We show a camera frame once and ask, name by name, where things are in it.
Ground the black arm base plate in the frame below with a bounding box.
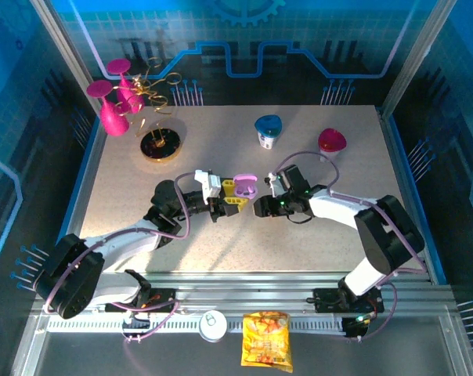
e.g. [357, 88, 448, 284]
[312, 287, 385, 314]
[104, 287, 179, 314]

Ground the white slotted cable duct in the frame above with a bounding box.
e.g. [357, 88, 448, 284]
[46, 316, 345, 334]

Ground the gold wire glass rack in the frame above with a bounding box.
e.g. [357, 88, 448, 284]
[114, 56, 183, 165]

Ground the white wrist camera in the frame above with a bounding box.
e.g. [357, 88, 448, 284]
[264, 172, 282, 199]
[194, 168, 222, 205]

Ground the aluminium frame rail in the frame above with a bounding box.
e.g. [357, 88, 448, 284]
[31, 271, 455, 319]

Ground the aluminium frame post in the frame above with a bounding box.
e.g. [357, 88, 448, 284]
[379, 0, 459, 118]
[27, 0, 104, 134]

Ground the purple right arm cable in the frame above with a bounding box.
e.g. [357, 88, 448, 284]
[273, 150, 428, 344]

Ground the small black controller board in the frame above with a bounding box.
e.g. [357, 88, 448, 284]
[121, 313, 151, 344]
[341, 313, 375, 341]

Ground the yellow chips bag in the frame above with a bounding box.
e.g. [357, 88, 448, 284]
[240, 311, 294, 374]

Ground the silver tin can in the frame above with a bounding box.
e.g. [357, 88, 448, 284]
[199, 309, 228, 343]

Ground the pink wine glass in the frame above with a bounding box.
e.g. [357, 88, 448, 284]
[86, 80, 130, 137]
[106, 58, 146, 115]

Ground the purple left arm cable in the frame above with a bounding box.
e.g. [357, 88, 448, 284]
[31, 172, 206, 345]

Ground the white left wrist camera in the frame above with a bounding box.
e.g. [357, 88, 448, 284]
[194, 168, 222, 205]

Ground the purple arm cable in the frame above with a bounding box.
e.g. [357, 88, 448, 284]
[31, 172, 206, 345]
[273, 150, 428, 344]

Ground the yogurt cup with red lid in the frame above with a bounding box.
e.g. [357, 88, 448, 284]
[318, 128, 347, 161]

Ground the yogurt cup with blue lid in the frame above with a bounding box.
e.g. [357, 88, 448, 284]
[254, 114, 283, 150]

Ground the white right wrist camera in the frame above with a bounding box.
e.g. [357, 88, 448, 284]
[264, 172, 282, 199]

